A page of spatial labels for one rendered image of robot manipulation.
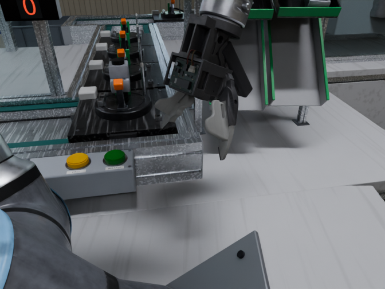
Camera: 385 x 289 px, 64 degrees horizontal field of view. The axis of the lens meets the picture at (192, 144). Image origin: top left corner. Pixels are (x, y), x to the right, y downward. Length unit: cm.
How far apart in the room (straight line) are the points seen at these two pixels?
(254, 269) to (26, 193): 26
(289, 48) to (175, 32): 119
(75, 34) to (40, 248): 174
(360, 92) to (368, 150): 76
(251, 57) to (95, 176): 47
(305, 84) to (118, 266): 59
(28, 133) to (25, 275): 64
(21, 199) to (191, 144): 38
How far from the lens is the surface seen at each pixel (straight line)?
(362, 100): 170
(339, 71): 155
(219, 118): 47
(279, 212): 66
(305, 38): 88
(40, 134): 87
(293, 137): 92
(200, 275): 37
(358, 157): 89
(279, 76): 81
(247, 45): 81
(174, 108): 56
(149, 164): 67
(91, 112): 81
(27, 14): 87
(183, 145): 66
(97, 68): 112
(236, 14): 48
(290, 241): 61
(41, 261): 28
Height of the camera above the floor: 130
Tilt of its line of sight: 32 degrees down
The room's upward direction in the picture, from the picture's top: straight up
